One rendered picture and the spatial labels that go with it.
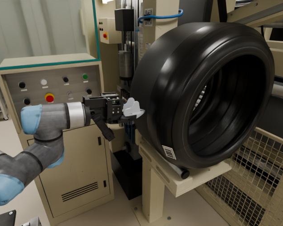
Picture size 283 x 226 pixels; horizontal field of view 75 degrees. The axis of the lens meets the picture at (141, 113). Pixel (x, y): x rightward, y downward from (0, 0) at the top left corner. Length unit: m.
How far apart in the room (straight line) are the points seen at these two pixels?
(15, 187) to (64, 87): 0.84
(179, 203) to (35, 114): 1.60
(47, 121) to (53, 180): 1.05
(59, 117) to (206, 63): 0.44
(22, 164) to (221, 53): 0.61
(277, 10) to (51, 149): 0.99
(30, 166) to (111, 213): 1.37
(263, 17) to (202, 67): 0.53
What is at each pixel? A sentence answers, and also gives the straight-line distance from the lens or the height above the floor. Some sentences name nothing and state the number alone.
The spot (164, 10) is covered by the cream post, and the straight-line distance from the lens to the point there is 0.96.
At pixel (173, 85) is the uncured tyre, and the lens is 0.56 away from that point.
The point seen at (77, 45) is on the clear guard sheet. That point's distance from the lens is 1.20.
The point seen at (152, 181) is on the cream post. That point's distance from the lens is 1.39.
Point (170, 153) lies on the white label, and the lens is 0.65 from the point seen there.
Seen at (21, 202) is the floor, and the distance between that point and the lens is 2.18.
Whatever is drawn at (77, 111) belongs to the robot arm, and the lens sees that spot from 0.53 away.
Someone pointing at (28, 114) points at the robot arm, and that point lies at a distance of 0.53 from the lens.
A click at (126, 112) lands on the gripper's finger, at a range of 0.59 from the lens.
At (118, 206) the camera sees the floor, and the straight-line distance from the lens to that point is 1.86.
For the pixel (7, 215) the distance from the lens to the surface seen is 1.11.
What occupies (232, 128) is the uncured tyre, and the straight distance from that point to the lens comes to 1.05.
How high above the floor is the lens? 1.49
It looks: 27 degrees down
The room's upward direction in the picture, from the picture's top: straight up
